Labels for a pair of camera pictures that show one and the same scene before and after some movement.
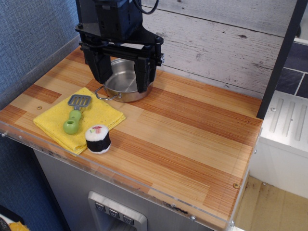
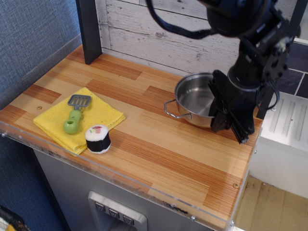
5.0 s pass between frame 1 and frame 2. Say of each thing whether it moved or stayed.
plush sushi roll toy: stayed
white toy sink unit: stayed
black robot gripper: moved
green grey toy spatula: stayed
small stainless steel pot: moved
